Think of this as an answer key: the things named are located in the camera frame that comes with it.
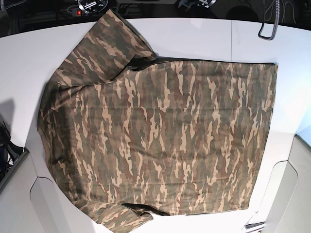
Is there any camouflage T-shirt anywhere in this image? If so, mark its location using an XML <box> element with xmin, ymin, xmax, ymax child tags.
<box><xmin>37</xmin><ymin>10</ymin><xmax>278</xmax><ymax>233</ymax></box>

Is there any robot arm, image left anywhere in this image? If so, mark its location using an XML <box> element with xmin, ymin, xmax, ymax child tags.
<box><xmin>77</xmin><ymin>0</ymin><xmax>102</xmax><ymax>14</ymax></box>

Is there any robot arm, image right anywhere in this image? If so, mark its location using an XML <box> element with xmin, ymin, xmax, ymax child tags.
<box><xmin>178</xmin><ymin>0</ymin><xmax>216</xmax><ymax>9</ymax></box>

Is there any black equipment at left edge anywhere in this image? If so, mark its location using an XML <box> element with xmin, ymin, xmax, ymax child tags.
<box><xmin>0</xmin><ymin>122</ymin><xmax>24</xmax><ymax>172</ymax></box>

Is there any black power strip red switch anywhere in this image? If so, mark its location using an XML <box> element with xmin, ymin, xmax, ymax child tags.
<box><xmin>67</xmin><ymin>8</ymin><xmax>82</xmax><ymax>17</ymax></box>

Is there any metal bracket bottom right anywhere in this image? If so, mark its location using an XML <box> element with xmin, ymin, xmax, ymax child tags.
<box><xmin>242</xmin><ymin>211</ymin><xmax>265</xmax><ymax>232</ymax></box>

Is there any grey coiled cable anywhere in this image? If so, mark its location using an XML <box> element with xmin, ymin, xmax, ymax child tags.
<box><xmin>258</xmin><ymin>0</ymin><xmax>282</xmax><ymax>39</ymax></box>

